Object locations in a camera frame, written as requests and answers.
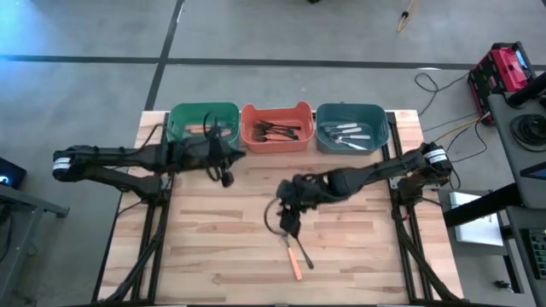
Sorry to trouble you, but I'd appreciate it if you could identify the grey metal bench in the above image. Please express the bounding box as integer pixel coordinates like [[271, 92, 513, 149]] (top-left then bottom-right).
[[0, 182, 72, 306]]

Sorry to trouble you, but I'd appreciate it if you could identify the red and black toolbox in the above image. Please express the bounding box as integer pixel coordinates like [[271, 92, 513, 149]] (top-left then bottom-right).
[[467, 41, 537, 125]]

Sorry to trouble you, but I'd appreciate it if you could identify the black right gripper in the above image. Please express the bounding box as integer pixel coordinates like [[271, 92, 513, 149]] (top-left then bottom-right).
[[276, 173, 329, 236]]

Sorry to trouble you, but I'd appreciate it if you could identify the yellow cable with black plug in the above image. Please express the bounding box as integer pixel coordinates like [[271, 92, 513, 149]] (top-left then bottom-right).
[[396, 0, 421, 34]]

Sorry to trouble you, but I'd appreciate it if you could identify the coiled black cable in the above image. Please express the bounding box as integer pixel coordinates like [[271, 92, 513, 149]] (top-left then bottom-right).
[[509, 113, 546, 154]]

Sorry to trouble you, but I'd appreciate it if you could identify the yellow floor cable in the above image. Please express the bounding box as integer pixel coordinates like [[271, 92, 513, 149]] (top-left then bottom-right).
[[426, 111, 491, 148]]

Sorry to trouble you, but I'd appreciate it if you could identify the black keypad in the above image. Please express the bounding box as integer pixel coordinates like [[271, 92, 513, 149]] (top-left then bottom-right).
[[527, 228, 546, 281]]

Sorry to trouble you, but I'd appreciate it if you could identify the grey side table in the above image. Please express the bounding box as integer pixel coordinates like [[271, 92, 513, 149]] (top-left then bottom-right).
[[487, 91, 546, 210]]

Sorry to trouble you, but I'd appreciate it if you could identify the black floor cable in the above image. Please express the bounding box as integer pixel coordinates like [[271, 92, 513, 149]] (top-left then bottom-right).
[[414, 71, 470, 117]]

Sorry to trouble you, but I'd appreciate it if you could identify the grey low table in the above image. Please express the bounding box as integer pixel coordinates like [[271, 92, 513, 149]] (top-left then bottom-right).
[[502, 206, 546, 307]]

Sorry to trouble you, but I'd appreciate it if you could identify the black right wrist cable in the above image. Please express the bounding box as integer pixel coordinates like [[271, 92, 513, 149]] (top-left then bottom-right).
[[263, 196, 295, 236]]

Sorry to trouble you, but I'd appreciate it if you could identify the dark tablet screen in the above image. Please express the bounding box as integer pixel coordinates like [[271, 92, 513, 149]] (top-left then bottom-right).
[[520, 160, 546, 181]]

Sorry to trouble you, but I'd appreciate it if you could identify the white box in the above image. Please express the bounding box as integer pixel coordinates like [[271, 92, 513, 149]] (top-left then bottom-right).
[[450, 190, 505, 248]]

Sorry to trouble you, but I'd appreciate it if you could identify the black tube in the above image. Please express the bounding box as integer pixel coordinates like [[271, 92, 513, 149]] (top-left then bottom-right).
[[506, 71, 546, 108]]

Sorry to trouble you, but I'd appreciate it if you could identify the green plastic bin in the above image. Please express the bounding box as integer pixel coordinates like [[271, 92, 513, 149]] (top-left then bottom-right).
[[165, 101, 241, 154]]

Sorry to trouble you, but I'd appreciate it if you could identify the orange plastic bin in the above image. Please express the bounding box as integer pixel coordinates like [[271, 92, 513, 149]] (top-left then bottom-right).
[[240, 100, 316, 154]]

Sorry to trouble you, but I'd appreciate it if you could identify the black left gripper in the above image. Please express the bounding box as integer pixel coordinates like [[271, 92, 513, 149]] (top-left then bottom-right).
[[198, 125, 247, 188]]

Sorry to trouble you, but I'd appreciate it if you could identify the black beam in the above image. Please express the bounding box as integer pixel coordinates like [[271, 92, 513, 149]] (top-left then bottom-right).
[[442, 182, 525, 229]]

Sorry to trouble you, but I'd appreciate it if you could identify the black device with blue light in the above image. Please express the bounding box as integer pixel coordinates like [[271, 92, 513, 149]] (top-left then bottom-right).
[[0, 156, 27, 191]]

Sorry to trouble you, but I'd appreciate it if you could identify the blue plastic bin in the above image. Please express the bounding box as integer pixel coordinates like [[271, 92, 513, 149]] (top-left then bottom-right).
[[315, 101, 390, 155]]

